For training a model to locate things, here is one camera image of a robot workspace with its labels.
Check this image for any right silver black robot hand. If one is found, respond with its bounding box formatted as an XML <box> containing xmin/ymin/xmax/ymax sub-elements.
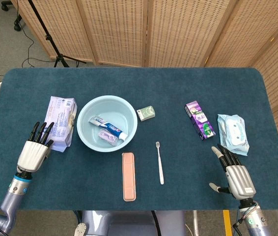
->
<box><xmin>209</xmin><ymin>144</ymin><xmax>256</xmax><ymax>199</ymax></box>

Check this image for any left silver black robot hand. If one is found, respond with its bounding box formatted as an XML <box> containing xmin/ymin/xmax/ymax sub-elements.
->
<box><xmin>17</xmin><ymin>121</ymin><xmax>55</xmax><ymax>173</ymax></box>

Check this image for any lavender tissue pack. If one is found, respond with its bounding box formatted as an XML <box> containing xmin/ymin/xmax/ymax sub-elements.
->
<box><xmin>44</xmin><ymin>95</ymin><xmax>78</xmax><ymax>153</ymax></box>

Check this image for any clear purple floss box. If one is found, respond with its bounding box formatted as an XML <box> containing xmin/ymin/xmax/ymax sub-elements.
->
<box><xmin>98</xmin><ymin>128</ymin><xmax>118</xmax><ymax>146</ymax></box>

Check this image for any blue white toothpaste tube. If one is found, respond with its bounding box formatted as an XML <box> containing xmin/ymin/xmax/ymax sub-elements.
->
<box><xmin>88</xmin><ymin>115</ymin><xmax>129</xmax><ymax>141</ymax></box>

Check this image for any purple green carton box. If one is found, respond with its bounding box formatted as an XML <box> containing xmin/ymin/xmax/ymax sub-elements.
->
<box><xmin>184</xmin><ymin>100</ymin><xmax>217</xmax><ymax>141</ymax></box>

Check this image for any small green soap box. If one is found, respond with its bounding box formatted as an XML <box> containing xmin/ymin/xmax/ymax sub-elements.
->
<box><xmin>136</xmin><ymin>105</ymin><xmax>157</xmax><ymax>122</ymax></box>

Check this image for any yellow floor tape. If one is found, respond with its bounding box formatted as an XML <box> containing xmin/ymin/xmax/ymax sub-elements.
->
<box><xmin>222</xmin><ymin>210</ymin><xmax>232</xmax><ymax>236</ymax></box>

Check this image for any light blue wet wipes pack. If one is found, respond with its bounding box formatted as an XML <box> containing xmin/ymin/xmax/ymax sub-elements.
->
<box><xmin>217</xmin><ymin>114</ymin><xmax>250</xmax><ymax>156</ymax></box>

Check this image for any white table leg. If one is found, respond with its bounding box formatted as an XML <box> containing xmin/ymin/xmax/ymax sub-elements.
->
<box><xmin>193</xmin><ymin>210</ymin><xmax>200</xmax><ymax>236</ymax></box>

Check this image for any white toothbrush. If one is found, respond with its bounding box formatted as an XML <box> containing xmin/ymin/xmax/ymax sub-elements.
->
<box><xmin>155</xmin><ymin>141</ymin><xmax>165</xmax><ymax>185</ymax></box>

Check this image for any light blue plastic basin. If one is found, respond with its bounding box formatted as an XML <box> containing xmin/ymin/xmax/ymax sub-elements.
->
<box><xmin>77</xmin><ymin>95</ymin><xmax>138</xmax><ymax>152</ymax></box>

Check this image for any pink toothbrush case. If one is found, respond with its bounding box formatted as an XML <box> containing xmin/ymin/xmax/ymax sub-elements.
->
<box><xmin>121</xmin><ymin>152</ymin><xmax>137</xmax><ymax>202</ymax></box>

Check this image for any lavender robot torso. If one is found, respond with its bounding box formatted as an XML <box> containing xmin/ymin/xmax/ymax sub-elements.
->
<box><xmin>74</xmin><ymin>210</ymin><xmax>186</xmax><ymax>236</ymax></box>

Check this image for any black tripod stand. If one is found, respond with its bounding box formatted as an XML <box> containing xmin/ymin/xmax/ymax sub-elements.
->
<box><xmin>27</xmin><ymin>0</ymin><xmax>87</xmax><ymax>68</ymax></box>

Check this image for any teal table mat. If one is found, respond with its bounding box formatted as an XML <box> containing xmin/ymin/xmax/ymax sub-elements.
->
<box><xmin>0</xmin><ymin>67</ymin><xmax>278</xmax><ymax>211</ymax></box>

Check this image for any black office chair base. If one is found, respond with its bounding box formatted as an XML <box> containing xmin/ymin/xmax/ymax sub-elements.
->
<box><xmin>0</xmin><ymin>0</ymin><xmax>23</xmax><ymax>32</ymax></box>

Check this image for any woven wooden folding screen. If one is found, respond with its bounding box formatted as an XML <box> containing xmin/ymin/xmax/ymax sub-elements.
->
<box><xmin>11</xmin><ymin>0</ymin><xmax>278</xmax><ymax>236</ymax></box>

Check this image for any black torso cable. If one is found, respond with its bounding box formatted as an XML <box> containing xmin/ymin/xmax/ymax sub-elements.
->
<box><xmin>151</xmin><ymin>210</ymin><xmax>161</xmax><ymax>236</ymax></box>

